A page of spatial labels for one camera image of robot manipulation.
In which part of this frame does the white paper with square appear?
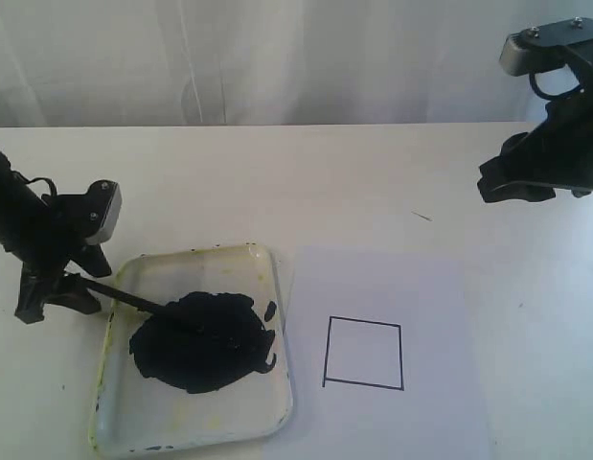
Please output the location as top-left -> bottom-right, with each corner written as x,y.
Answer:
262,247 -> 490,459

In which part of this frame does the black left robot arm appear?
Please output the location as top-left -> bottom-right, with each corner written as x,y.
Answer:
0,150 -> 122,324

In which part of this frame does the white paint tray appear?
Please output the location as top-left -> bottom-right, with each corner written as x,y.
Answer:
88,243 -> 293,459

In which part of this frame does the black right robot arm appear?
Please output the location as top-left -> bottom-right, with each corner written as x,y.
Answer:
477,31 -> 593,203

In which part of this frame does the black paintbrush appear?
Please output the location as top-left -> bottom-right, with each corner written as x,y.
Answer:
65,272 -> 259,358

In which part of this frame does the white backdrop curtain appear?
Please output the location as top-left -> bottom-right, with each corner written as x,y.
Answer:
0,1 -> 593,127

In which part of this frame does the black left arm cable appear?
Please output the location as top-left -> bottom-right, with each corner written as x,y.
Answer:
17,174 -> 57,198

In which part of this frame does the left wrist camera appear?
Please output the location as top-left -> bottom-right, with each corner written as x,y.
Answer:
83,179 -> 123,245

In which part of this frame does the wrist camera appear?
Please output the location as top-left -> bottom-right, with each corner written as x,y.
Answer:
83,179 -> 123,245
499,16 -> 593,77

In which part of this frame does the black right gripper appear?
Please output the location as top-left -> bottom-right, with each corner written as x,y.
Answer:
476,35 -> 593,204

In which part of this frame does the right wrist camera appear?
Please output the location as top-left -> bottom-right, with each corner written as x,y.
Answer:
499,16 -> 593,77

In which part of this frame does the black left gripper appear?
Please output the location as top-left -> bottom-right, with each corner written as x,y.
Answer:
14,194 -> 111,324

